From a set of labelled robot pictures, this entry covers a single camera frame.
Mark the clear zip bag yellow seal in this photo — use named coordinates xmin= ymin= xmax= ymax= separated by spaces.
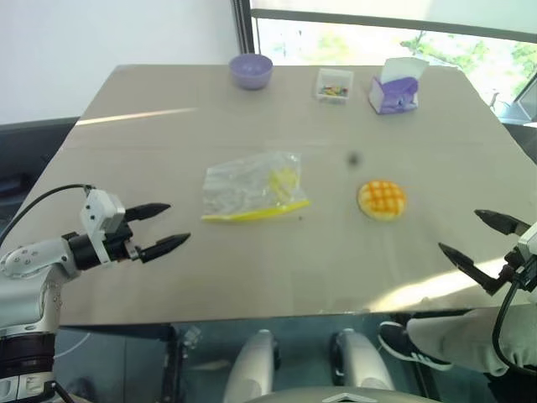
xmin=200 ymin=150 xmax=312 ymax=224

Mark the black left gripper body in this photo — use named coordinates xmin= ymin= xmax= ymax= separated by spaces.
xmin=103 ymin=217 xmax=143 ymax=265

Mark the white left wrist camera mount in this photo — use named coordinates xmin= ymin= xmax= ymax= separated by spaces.
xmin=79 ymin=188 xmax=127 ymax=265

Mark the black table leg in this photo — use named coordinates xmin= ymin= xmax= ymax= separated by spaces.
xmin=164 ymin=325 xmax=186 ymax=403

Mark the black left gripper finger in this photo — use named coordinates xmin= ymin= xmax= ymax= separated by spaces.
xmin=137 ymin=233 xmax=192 ymax=265
xmin=124 ymin=202 xmax=173 ymax=223

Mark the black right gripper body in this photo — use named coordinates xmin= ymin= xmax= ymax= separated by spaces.
xmin=498 ymin=247 xmax=537 ymax=291

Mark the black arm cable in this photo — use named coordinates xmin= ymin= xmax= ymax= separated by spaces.
xmin=0 ymin=183 xmax=92 ymax=249
xmin=492 ymin=268 xmax=537 ymax=367

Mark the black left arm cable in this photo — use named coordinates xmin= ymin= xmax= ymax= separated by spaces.
xmin=0 ymin=183 xmax=92 ymax=249

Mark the silver robot torso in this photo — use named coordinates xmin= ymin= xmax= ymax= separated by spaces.
xmin=254 ymin=386 xmax=423 ymax=403

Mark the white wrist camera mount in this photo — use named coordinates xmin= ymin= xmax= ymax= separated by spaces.
xmin=79 ymin=188 xmax=127 ymax=265
xmin=517 ymin=221 xmax=537 ymax=258

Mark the yellow melon bun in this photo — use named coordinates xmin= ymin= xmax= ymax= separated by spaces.
xmin=357 ymin=179 xmax=409 ymax=220

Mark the dark window frame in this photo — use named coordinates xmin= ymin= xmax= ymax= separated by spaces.
xmin=230 ymin=0 xmax=537 ymax=66

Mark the purple bowl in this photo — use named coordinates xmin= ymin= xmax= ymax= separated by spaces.
xmin=228 ymin=54 xmax=274 ymax=91

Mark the purple and white tissue box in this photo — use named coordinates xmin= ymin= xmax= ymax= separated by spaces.
xmin=368 ymin=57 xmax=430 ymax=115

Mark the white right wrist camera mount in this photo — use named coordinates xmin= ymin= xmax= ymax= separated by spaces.
xmin=517 ymin=221 xmax=537 ymax=258

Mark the black sneaker white sole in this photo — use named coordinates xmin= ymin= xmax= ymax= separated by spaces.
xmin=377 ymin=321 xmax=455 ymax=371

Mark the clear box with colourful bits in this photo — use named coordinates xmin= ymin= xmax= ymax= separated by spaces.
xmin=314 ymin=67 xmax=355 ymax=104

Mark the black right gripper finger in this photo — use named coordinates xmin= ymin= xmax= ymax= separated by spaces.
xmin=437 ymin=242 xmax=505 ymax=297
xmin=473 ymin=208 xmax=532 ymax=237

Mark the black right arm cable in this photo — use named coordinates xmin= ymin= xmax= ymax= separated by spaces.
xmin=492 ymin=268 xmax=537 ymax=367

